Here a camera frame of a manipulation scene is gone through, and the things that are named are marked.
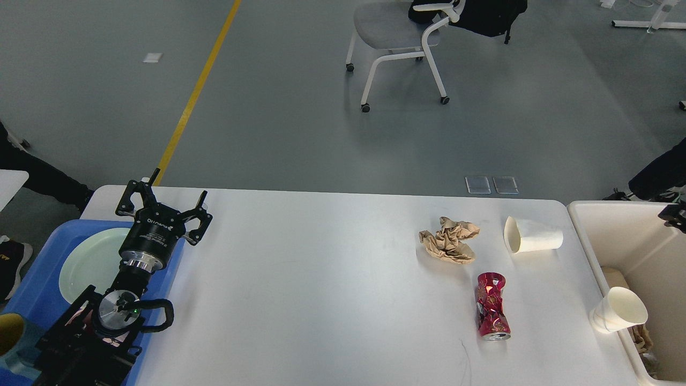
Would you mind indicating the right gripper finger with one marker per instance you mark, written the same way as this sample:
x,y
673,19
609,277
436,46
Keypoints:
x,y
674,216

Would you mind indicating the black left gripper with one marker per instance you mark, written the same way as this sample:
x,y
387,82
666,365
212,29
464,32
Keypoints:
x,y
153,238

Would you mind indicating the light green plate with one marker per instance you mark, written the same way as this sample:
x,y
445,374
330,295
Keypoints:
x,y
95,261

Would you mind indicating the teal mug yellow inside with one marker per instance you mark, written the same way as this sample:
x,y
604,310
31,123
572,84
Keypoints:
x,y
19,337

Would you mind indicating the brown napkin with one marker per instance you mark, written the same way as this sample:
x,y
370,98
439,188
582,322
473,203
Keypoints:
x,y
448,242

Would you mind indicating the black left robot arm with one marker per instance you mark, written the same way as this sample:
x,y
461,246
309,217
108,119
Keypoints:
x,y
92,342

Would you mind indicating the person black sneakers right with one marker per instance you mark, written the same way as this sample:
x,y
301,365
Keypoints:
x,y
665,172

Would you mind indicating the beige plastic bin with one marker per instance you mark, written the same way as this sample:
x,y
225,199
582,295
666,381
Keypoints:
x,y
629,236

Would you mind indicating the white paper cup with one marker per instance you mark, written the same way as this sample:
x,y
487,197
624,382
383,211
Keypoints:
x,y
523,235
620,308

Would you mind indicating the person dark clothing left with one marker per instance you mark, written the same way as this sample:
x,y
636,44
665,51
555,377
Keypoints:
x,y
44,179

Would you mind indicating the blue plastic tray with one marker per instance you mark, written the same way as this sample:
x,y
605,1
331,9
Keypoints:
x,y
38,297

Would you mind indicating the white stand base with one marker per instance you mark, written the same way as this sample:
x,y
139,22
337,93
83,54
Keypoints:
x,y
658,21

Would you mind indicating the red small packet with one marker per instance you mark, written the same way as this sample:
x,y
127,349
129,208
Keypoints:
x,y
492,323

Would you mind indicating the black backpack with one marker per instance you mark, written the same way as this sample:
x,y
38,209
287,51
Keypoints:
x,y
488,18

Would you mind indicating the white grey office chair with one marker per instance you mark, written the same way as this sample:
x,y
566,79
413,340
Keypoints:
x,y
386,26

